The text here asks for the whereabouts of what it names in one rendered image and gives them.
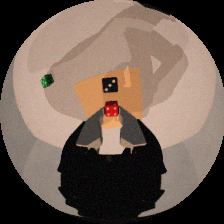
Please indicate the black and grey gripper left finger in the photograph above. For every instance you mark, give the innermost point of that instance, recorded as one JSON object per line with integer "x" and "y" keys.
{"x": 87, "y": 135}

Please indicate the green die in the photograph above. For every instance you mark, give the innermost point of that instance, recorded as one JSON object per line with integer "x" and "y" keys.
{"x": 47, "y": 80}

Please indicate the black die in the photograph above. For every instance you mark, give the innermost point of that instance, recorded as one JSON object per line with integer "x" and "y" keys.
{"x": 110, "y": 84}

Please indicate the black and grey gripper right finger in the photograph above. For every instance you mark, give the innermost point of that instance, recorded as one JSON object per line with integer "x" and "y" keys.
{"x": 134, "y": 134}

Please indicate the red die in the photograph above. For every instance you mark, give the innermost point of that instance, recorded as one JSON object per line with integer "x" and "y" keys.
{"x": 111, "y": 108}

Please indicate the tan mat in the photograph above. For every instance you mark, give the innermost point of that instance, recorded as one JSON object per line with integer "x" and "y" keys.
{"x": 129, "y": 95}

